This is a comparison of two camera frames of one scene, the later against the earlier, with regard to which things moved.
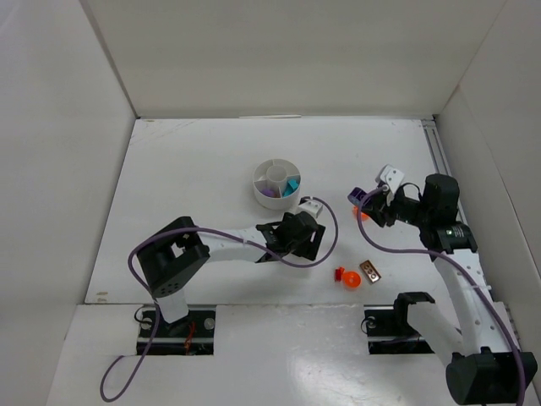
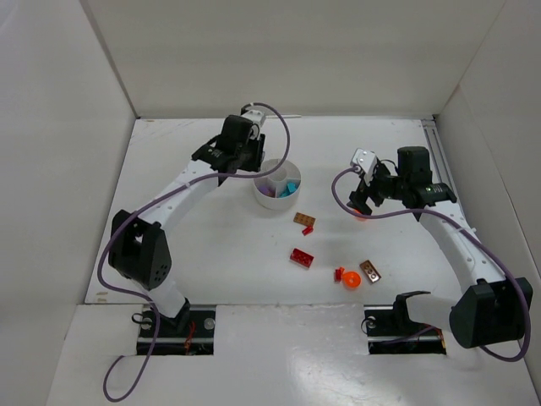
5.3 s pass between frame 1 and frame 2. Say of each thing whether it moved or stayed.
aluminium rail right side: stayed
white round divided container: stayed
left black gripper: moved
